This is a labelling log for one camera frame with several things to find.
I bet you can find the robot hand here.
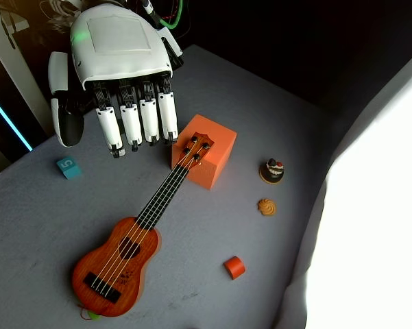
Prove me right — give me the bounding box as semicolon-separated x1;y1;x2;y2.
47;1;185;159

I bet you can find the orange wooden ukulele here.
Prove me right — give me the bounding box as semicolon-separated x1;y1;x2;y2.
71;132;216;318

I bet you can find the white panel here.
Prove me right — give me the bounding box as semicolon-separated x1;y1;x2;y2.
0;0;53;138

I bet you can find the cyan light strip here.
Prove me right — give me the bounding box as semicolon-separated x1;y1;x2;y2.
0;87;34;152

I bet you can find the blue number five block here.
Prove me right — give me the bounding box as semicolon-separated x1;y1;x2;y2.
56;156;83;180

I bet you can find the large orange cube block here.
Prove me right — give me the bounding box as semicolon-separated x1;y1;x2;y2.
171;114;238;191

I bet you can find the toy chocolate cake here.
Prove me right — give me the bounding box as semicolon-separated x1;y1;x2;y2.
258;158;285;185

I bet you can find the grey table cloth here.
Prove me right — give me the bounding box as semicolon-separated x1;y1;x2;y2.
0;43;412;329

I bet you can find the toy swirl cookie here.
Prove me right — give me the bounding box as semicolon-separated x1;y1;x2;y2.
257;197;278;217

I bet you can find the orange cylinder block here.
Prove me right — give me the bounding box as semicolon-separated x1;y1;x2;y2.
223;256;247;280

